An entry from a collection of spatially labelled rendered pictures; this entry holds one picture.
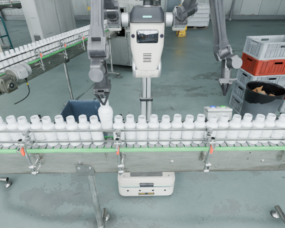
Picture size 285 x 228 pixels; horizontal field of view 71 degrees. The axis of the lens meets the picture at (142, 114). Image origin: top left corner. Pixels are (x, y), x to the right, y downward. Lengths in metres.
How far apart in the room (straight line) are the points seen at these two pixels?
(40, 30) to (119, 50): 2.84
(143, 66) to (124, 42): 3.24
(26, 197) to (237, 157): 1.91
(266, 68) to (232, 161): 2.17
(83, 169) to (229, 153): 0.80
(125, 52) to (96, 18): 3.88
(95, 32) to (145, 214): 1.58
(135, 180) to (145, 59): 1.05
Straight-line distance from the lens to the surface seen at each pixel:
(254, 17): 14.58
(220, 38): 1.14
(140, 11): 1.47
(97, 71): 0.79
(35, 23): 6.87
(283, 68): 3.40
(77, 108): 1.69
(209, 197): 2.17
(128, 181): 1.87
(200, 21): 10.43
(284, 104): 3.83
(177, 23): 1.48
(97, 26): 0.86
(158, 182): 1.87
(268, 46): 3.09
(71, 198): 2.17
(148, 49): 1.43
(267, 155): 1.28
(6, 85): 2.24
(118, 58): 4.86
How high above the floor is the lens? 1.71
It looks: 33 degrees down
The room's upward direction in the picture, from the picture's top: straight up
